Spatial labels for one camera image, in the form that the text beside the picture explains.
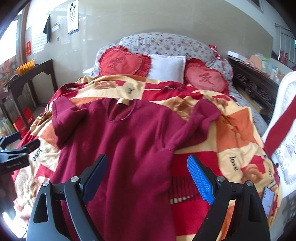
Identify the maroon fleece sweater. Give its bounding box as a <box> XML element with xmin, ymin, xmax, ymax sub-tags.
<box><xmin>51</xmin><ymin>96</ymin><xmax>221</xmax><ymax>240</ymax></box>

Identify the red gift bag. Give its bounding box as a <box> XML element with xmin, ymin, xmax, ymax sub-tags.
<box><xmin>23</xmin><ymin>108</ymin><xmax>35</xmax><ymax>126</ymax></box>
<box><xmin>13</xmin><ymin>116</ymin><xmax>28</xmax><ymax>138</ymax></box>

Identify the smartphone on bed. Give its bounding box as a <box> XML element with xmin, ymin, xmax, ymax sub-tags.
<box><xmin>261</xmin><ymin>187</ymin><xmax>274</xmax><ymax>218</ymax></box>

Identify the dark wooden side table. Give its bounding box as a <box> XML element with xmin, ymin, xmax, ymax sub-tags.
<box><xmin>1</xmin><ymin>59</ymin><xmax>58</xmax><ymax>129</ymax></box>

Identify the red orange cream blanket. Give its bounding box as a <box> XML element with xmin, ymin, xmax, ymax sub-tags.
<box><xmin>13</xmin><ymin>75</ymin><xmax>281</xmax><ymax>240</ymax></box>

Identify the yellow plastic basket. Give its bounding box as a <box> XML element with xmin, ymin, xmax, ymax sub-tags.
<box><xmin>16</xmin><ymin>59</ymin><xmax>35</xmax><ymax>75</ymax></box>

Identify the white chair with red cloth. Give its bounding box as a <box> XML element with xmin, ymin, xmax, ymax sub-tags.
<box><xmin>262</xmin><ymin>71</ymin><xmax>295</xmax><ymax>198</ymax></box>

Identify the dark hanging cloth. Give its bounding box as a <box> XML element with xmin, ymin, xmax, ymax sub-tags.
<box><xmin>43</xmin><ymin>15</ymin><xmax>52</xmax><ymax>43</ymax></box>

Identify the left red heart pillow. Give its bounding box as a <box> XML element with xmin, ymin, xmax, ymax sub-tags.
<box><xmin>98</xmin><ymin>46</ymin><xmax>152</xmax><ymax>77</ymax></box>

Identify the red heart pillow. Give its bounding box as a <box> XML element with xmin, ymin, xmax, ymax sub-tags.
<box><xmin>184</xmin><ymin>58</ymin><xmax>229</xmax><ymax>95</ymax></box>
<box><xmin>98</xmin><ymin>46</ymin><xmax>152</xmax><ymax>77</ymax></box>

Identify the white rectangular pillow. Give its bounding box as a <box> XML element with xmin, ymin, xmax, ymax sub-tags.
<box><xmin>147</xmin><ymin>54</ymin><xmax>186</xmax><ymax>83</ymax></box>

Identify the right red heart pillow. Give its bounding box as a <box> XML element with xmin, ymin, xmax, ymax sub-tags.
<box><xmin>184</xmin><ymin>58</ymin><xmax>229</xmax><ymax>95</ymax></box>

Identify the floral quilt bedding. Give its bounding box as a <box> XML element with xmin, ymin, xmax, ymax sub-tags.
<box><xmin>88</xmin><ymin>32</ymin><xmax>233</xmax><ymax>85</ymax></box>

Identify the metal railing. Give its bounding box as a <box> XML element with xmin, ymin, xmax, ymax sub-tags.
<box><xmin>274</xmin><ymin>24</ymin><xmax>295</xmax><ymax>66</ymax></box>

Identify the red wall sticker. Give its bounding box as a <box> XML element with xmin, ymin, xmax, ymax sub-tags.
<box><xmin>26</xmin><ymin>41</ymin><xmax>32</xmax><ymax>56</ymax></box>

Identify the wall calendar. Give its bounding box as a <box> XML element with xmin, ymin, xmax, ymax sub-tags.
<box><xmin>67</xmin><ymin>0</ymin><xmax>79</xmax><ymax>35</ymax></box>

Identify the dark carved wooden bed frame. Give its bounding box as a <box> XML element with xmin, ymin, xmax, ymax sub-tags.
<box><xmin>228</xmin><ymin>57</ymin><xmax>279</xmax><ymax>123</ymax></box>

